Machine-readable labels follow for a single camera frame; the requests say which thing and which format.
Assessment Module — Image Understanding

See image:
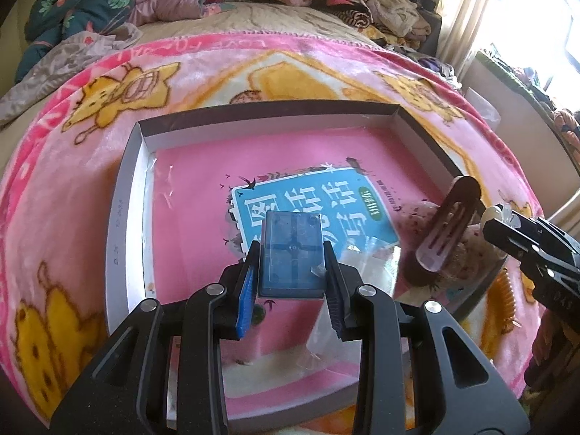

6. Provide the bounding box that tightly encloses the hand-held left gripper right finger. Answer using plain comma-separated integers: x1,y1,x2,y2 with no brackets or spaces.
324,249,531,435

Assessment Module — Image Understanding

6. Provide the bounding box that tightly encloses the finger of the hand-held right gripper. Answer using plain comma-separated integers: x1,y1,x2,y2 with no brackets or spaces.
521,215,580,259
482,218,567,277

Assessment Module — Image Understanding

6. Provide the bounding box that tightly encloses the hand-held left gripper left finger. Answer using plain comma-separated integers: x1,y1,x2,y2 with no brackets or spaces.
50,251,261,435

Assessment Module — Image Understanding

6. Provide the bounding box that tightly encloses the clear packet with earring card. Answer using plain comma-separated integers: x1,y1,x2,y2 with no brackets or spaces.
308,276,363,365

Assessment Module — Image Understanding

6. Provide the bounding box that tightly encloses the small blue plastic box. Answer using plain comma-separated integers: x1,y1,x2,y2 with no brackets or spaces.
258,211,327,300

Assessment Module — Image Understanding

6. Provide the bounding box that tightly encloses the brown hair clip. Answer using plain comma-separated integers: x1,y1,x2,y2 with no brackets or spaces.
407,176,482,287

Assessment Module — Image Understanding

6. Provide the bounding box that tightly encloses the speckled white hair claw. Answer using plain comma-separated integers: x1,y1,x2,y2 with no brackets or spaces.
399,202,504,282

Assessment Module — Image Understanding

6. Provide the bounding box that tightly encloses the grey shallow cardboard box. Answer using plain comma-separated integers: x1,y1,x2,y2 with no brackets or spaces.
105,103,510,431

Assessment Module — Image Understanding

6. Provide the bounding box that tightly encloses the white side cabinet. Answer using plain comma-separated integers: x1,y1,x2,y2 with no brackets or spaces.
462,52,580,218

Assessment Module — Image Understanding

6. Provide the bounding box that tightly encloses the clear plastic bag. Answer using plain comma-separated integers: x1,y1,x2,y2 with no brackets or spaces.
467,90,500,133

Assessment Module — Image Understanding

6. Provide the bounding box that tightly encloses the pink printed blanket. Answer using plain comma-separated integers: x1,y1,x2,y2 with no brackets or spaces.
0,34,549,422

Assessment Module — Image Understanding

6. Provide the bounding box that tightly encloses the cream curtain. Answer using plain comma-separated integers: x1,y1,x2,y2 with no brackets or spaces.
435,0,504,87

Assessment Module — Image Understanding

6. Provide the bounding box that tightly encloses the pile of mixed clothes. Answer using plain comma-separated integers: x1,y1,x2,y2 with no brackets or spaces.
308,0,442,50

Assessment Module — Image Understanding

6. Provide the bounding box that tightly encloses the grey purple floral blanket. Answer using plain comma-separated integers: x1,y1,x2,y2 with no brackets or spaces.
0,27,143,123

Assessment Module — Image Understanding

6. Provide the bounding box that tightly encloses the dark floral quilt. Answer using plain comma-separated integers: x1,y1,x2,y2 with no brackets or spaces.
16,0,141,84

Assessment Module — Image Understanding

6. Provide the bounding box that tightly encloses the orange spiral hair tie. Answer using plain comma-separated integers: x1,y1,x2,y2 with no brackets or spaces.
492,272,520,328

